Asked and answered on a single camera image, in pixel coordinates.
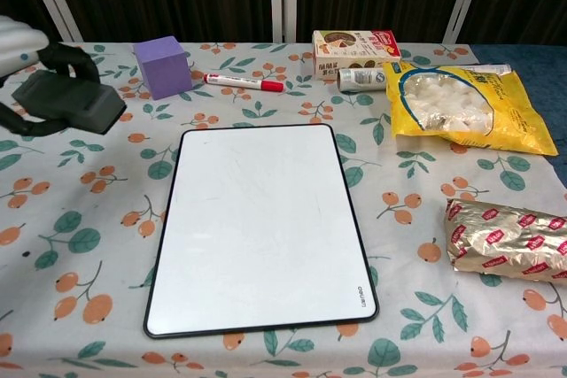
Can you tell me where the cream snack box with pie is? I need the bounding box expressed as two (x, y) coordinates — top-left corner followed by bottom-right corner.
(311, 29), (402, 82)

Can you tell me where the gold foil snack packet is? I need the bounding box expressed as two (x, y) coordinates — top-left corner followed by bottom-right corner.
(444, 198), (567, 284)

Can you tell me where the blue table cover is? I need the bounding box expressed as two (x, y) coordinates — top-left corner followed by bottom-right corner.
(469, 43), (567, 184)

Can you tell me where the floral tablecloth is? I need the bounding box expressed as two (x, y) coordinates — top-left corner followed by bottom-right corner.
(0, 41), (567, 378)

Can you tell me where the red white marker pen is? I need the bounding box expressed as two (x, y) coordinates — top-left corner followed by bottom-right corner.
(203, 72), (285, 93)

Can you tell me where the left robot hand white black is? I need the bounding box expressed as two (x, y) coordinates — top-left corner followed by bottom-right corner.
(0, 14), (101, 135)

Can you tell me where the purple foam cube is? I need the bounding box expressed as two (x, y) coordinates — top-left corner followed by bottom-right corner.
(132, 35), (193, 101)

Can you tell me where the silver cylindrical tube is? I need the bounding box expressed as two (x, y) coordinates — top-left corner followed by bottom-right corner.
(337, 67), (387, 94)

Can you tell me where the dark grey board eraser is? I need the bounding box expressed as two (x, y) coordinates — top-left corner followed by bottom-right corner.
(11, 68), (128, 135)

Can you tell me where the yellow bag of white candy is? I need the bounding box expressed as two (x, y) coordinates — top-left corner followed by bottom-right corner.
(382, 61), (559, 157)

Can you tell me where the white board with black frame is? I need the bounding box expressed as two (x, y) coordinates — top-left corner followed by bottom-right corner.
(143, 123), (381, 339)

